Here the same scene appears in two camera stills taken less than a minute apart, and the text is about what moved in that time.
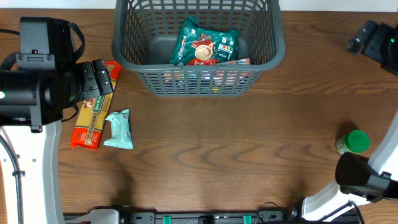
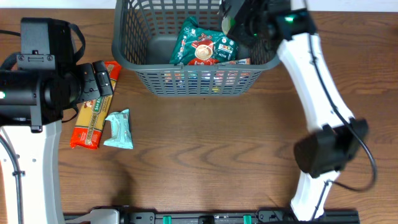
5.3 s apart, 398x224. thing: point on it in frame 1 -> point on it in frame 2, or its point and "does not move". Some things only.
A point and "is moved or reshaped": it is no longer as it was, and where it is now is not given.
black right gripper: [374, 38] -> [237, 28]
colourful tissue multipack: [245, 61] does not move
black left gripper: [90, 81] does not move
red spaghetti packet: [93, 112] does not move
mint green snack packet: [120, 130] does not move
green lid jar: [354, 141] is moved or reshaped
